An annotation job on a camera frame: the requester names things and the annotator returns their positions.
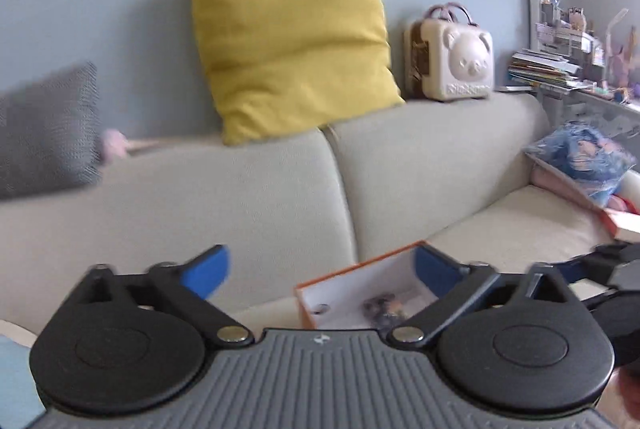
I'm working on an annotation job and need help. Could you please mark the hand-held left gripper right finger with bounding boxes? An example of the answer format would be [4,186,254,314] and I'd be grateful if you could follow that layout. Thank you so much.
[390,245,576,345]

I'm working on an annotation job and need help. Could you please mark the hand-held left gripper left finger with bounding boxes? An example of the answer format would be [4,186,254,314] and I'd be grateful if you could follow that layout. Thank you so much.
[75,245,253,345]

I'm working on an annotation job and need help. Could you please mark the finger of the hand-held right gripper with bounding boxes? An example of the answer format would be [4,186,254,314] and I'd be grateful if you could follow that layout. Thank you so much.
[555,243,640,284]

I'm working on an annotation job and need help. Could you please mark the dark brown printed box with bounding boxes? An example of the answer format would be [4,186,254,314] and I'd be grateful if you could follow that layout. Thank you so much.
[361,293,416,327]

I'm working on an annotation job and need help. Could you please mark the orange cardboard box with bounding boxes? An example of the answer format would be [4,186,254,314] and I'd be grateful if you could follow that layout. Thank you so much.
[293,240,453,331]

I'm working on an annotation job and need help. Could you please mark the red book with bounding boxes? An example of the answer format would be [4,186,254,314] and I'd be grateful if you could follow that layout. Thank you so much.
[597,208,640,242]

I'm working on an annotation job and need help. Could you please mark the beige sofa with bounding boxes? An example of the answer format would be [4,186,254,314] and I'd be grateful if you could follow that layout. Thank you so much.
[0,91,640,350]

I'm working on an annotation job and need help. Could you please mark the pink folded blanket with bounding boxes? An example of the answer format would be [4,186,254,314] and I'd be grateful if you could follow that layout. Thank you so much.
[530,161,633,212]

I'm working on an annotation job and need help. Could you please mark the blue anime print pillow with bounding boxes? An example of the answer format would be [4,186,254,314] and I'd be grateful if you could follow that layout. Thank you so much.
[522,120,640,210]

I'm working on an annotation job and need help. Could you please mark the grey desk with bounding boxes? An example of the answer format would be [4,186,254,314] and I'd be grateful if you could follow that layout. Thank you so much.
[495,81,640,134]

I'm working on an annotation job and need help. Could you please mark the stack of books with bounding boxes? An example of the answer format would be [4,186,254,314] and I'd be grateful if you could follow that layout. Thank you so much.
[507,50,596,92]

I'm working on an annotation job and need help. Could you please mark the cream bear-face small suitcase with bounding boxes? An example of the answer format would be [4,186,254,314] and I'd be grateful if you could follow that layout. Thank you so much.
[402,3,496,102]

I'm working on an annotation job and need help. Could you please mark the houndstooth pillow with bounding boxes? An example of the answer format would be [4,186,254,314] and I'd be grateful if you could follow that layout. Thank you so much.
[0,61,104,200]

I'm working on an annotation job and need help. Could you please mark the light blue pillow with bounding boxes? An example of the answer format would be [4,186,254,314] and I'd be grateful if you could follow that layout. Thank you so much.
[0,334,47,429]

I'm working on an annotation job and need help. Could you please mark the yellow pillow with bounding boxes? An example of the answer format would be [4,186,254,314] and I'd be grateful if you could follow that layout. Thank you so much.
[185,0,407,146]

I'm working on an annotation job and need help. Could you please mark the white desk organizer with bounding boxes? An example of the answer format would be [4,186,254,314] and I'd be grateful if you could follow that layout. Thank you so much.
[529,0,603,67]

